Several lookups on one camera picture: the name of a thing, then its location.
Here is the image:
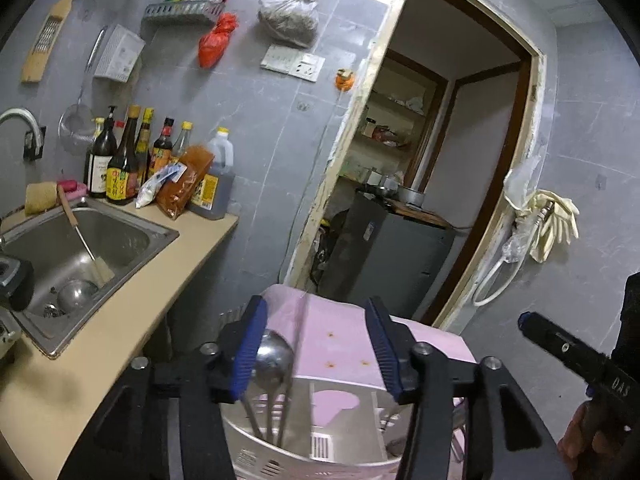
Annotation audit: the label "wooden door frame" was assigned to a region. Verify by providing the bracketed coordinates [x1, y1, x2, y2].
[280, 0, 546, 331]

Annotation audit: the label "black wok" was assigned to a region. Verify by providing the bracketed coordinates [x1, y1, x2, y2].
[0, 255, 35, 311]

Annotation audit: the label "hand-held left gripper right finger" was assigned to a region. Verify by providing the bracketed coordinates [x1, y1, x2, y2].
[364, 296, 573, 480]

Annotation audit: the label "white wall box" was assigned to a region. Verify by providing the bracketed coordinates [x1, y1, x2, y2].
[93, 24, 146, 82]

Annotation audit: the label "orange spice packet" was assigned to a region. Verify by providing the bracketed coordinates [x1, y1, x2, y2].
[156, 145, 215, 221]

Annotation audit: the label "metal pot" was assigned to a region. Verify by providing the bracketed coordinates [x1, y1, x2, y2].
[397, 186, 426, 208]

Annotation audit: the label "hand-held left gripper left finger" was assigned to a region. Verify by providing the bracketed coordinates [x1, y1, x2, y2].
[65, 295, 268, 480]

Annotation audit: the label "red plastic bag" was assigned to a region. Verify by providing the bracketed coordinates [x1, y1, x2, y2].
[198, 12, 238, 68]

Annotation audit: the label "wooden cutting board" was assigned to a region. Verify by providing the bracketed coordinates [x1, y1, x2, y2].
[385, 199, 451, 228]

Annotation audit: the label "white and blue packet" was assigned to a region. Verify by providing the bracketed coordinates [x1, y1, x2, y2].
[136, 162, 182, 209]

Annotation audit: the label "stainless steel sink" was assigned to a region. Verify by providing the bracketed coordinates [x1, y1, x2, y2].
[0, 195, 180, 358]

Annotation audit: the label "grey wall rack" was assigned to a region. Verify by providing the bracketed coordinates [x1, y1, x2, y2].
[141, 1, 227, 26]

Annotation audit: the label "large steel spoon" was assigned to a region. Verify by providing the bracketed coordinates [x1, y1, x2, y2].
[252, 329, 296, 446]

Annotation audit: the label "grey cabinet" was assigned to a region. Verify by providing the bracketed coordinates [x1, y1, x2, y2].
[317, 190, 457, 318]

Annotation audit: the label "chrome faucet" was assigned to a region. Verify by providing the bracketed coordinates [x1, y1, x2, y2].
[0, 107, 42, 158]

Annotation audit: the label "wooden grater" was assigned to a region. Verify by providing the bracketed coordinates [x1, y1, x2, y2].
[20, 0, 87, 84]

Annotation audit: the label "metal mesh strainer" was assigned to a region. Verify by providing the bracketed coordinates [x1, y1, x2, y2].
[57, 25, 108, 143]

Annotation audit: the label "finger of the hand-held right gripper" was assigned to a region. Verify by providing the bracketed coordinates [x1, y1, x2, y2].
[612, 271, 640, 361]
[517, 311, 613, 396]

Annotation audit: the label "cream rubber gloves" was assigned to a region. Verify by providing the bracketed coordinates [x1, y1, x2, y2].
[527, 190, 580, 263]

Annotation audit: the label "person's right hand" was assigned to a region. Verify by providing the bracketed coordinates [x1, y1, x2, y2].
[557, 400, 607, 461]

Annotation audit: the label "large oil jug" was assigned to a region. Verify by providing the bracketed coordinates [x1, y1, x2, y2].
[189, 127, 235, 221]

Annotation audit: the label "pink floral tablecloth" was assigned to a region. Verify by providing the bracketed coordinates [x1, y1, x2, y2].
[261, 284, 478, 411]

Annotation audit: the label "clear bottle with yellow cap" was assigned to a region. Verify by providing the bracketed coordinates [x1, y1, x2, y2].
[170, 121, 193, 166]

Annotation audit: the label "steel bowl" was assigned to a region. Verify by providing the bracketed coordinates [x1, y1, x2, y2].
[56, 279, 99, 313]

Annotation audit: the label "wooden storage shelf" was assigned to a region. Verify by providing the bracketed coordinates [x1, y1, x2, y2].
[345, 50, 451, 186]

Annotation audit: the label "white wall socket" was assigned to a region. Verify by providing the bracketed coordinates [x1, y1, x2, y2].
[292, 55, 326, 82]

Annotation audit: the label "white hose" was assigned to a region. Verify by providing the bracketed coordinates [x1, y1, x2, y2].
[472, 247, 526, 307]

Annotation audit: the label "brown bottle with yellow cap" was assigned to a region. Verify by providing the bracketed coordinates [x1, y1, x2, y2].
[135, 107, 155, 186]

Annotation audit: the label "hanging clear plastic bag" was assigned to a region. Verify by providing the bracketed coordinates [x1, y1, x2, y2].
[502, 155, 543, 211]

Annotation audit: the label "white plastic utensil caddy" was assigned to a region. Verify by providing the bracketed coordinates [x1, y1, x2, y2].
[220, 360, 468, 480]

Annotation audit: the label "yellow sponge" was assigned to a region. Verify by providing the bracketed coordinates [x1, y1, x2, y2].
[25, 181, 63, 216]

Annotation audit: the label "clear bag of dried goods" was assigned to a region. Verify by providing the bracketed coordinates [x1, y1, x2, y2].
[257, 0, 331, 48]

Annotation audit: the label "dark sauce bottle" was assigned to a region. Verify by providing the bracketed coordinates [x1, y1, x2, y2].
[150, 118, 175, 166]

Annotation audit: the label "wooden-handled dish brush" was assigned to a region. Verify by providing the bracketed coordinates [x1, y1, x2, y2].
[57, 185, 117, 286]

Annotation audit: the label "dark bottle with black top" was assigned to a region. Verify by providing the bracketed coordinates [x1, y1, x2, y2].
[87, 106, 118, 198]

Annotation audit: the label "sauce bottle with red-yellow label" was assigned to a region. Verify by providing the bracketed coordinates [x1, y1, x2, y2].
[106, 105, 142, 204]

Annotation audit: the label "black wall socket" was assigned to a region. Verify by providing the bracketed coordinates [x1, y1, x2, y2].
[24, 125, 47, 162]

